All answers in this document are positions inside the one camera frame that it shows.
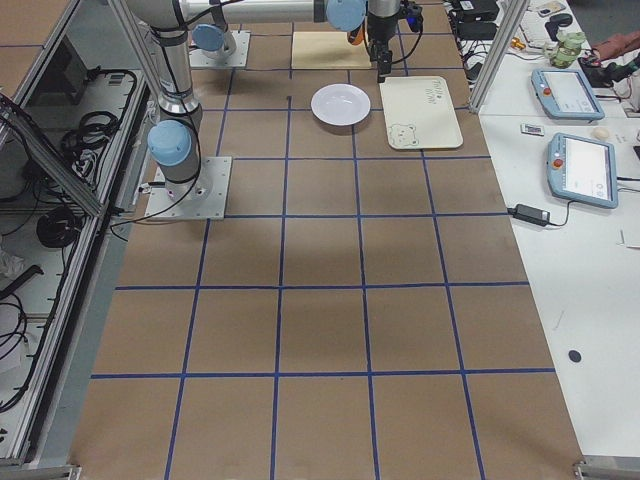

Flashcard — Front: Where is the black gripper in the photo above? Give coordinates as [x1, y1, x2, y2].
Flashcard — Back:
[367, 0, 423, 84]

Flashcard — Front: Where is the orange mandarin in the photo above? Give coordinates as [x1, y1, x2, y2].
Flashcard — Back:
[347, 25, 365, 46]

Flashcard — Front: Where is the white ribbed plate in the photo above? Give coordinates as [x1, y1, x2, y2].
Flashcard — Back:
[311, 83, 371, 126]

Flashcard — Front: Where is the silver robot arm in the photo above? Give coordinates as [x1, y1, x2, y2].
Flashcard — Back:
[192, 1, 237, 63]
[126, 1, 423, 203]

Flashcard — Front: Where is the cream bear tray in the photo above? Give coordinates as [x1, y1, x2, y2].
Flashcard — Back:
[379, 76, 463, 150]

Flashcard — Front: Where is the wooden cutting board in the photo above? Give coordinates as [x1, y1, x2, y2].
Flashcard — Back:
[291, 31, 371, 70]

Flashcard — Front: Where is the small card packet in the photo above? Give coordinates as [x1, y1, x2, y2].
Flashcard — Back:
[520, 123, 545, 137]

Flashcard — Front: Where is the blue teach pendant far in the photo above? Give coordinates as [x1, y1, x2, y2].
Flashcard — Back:
[531, 69, 605, 121]

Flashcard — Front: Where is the blue teach pendant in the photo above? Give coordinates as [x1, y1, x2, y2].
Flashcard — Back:
[531, 69, 605, 121]
[546, 133, 619, 209]

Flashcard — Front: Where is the green stuffed toy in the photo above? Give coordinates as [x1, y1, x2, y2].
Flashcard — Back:
[550, 31, 586, 69]

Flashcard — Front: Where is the black power adapter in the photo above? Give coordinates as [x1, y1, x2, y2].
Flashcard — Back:
[507, 203, 550, 227]

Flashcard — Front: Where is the blue teach pendant near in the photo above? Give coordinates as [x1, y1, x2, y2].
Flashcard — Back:
[546, 133, 619, 209]

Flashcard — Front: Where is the black round cap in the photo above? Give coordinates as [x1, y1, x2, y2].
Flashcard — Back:
[568, 350, 582, 363]

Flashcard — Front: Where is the aluminium frame post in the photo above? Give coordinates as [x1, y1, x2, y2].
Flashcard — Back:
[469, 0, 530, 114]

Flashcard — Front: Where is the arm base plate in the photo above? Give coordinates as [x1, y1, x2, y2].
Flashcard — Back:
[189, 25, 250, 70]
[145, 156, 232, 221]

